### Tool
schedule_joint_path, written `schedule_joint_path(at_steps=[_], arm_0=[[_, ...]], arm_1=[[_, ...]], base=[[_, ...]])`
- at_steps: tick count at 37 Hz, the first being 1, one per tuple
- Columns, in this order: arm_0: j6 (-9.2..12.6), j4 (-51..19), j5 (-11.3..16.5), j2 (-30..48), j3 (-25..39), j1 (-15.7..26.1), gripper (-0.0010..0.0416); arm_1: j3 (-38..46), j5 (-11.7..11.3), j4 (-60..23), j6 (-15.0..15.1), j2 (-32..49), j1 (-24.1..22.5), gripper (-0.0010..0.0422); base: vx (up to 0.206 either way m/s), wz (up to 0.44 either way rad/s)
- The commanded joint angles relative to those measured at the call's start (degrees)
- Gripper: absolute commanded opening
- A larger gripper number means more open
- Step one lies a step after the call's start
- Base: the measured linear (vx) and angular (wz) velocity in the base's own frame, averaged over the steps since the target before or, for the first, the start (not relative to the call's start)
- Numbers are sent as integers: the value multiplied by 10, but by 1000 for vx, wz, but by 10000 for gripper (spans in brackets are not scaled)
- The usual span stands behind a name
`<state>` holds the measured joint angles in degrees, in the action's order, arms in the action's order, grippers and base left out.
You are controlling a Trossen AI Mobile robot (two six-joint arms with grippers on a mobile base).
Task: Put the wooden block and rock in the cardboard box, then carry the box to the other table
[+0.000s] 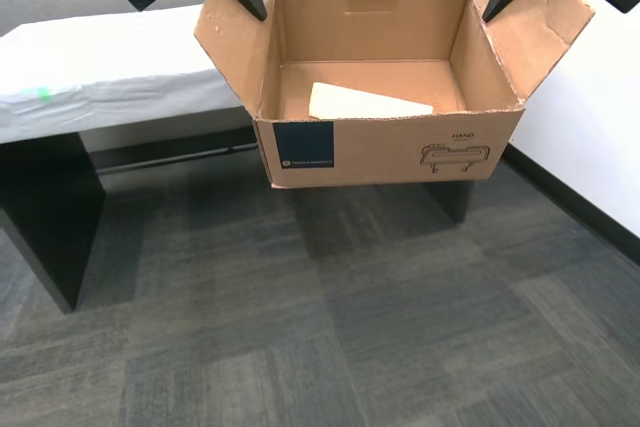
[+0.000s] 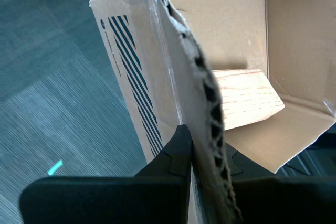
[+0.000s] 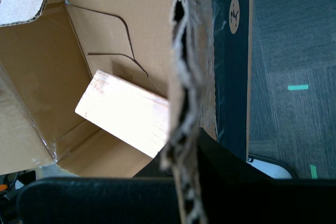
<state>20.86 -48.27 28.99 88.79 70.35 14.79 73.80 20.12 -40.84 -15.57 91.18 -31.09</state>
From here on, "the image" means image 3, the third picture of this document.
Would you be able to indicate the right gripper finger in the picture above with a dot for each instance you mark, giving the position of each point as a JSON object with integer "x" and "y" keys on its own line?
{"x": 92, "y": 203}
{"x": 262, "y": 203}

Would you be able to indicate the light wooden block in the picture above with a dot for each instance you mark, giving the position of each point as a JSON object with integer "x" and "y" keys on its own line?
{"x": 126, "y": 111}

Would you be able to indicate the green floor tape strip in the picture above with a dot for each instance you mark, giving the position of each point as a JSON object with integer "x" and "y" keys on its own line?
{"x": 298, "y": 87}

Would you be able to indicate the brown cardboard box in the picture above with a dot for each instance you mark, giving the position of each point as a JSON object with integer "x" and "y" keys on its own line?
{"x": 52, "y": 64}

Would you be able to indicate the white mobile base shell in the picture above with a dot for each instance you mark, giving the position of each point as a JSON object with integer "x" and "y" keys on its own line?
{"x": 270, "y": 166}

